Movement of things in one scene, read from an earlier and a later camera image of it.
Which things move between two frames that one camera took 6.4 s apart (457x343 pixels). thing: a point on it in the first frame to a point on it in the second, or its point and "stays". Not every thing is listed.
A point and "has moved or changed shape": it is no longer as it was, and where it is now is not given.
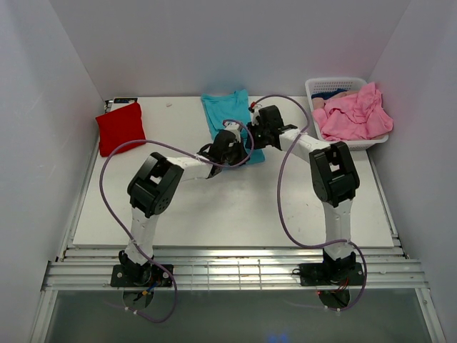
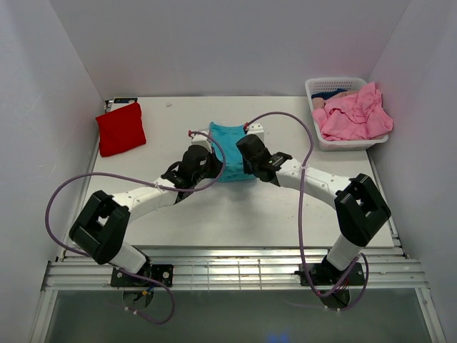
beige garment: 318,103 stays
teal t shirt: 231,109 has moved or changed shape
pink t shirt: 355,117 stays
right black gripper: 250,142 to 247,170
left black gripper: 243,154 to 216,165
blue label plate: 125,100 stays
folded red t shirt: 118,126 stays
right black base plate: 331,274 stays
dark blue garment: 326,95 stays
